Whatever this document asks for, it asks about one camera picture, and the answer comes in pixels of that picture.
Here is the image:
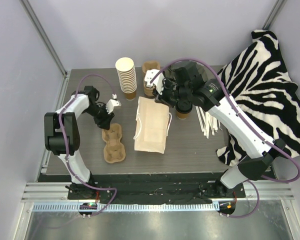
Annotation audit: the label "black plastic cup lid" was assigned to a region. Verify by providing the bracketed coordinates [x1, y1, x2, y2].
[175, 100, 193, 113]

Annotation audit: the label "brown paper bag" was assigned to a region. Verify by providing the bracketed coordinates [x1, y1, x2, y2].
[133, 96, 172, 154]

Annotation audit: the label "brown pulp cup carrier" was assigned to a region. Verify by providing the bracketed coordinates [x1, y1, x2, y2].
[101, 123, 126, 164]

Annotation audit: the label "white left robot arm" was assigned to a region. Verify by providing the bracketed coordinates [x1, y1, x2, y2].
[44, 86, 121, 200]

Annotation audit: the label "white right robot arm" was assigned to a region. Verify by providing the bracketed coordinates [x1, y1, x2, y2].
[145, 61, 286, 198]

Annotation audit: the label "stack of pulp cup carriers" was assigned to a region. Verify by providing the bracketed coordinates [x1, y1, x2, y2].
[142, 60, 161, 98]

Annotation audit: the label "white wrapped straws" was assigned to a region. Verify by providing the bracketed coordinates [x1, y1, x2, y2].
[195, 106, 222, 139]

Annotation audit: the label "stack of white paper cups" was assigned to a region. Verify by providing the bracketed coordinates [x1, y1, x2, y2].
[115, 57, 137, 101]

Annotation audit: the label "zebra print blanket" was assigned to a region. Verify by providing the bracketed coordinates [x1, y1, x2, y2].
[218, 29, 300, 158]

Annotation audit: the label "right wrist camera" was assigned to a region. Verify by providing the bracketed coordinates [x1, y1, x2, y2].
[147, 69, 165, 95]

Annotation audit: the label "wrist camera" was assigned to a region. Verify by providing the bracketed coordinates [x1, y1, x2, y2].
[147, 69, 165, 95]
[105, 93, 122, 114]

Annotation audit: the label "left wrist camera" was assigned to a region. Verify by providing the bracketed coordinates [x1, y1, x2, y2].
[105, 93, 122, 114]

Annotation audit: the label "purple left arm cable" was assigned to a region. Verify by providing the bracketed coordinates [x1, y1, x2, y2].
[59, 74, 118, 218]

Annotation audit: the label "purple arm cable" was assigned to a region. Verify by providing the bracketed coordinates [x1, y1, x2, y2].
[149, 57, 300, 218]
[59, 74, 118, 218]

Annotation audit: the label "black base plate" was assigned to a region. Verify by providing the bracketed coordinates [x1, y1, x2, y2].
[68, 173, 246, 205]

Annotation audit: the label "white cable duct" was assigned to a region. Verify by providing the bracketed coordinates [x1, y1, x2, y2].
[32, 201, 220, 213]

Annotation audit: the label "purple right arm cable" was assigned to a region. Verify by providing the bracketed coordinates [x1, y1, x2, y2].
[149, 57, 300, 218]

